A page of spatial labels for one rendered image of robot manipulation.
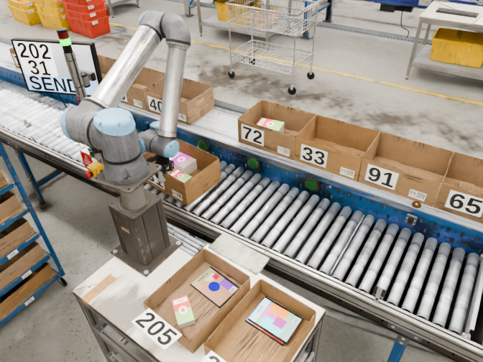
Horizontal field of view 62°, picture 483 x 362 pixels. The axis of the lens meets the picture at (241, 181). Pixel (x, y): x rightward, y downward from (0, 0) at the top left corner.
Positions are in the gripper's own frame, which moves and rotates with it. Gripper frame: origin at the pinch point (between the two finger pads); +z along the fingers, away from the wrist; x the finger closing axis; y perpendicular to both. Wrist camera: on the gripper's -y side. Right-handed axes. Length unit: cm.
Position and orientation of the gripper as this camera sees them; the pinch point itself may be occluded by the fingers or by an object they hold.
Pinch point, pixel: (162, 180)
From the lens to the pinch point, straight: 236.1
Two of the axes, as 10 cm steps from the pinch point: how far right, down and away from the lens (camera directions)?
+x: 5.4, -4.6, 7.0
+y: 8.4, 3.2, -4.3
